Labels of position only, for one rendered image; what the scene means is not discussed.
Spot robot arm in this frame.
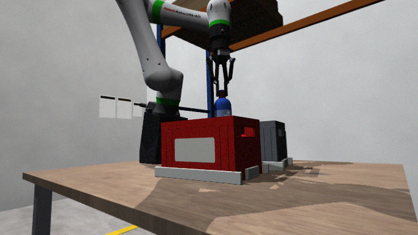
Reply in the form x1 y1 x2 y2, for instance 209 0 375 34
115 0 232 118

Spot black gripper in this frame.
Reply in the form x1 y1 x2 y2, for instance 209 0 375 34
206 37 235 97

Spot dark red crate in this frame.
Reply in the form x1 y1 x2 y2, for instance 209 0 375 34
161 116 262 181

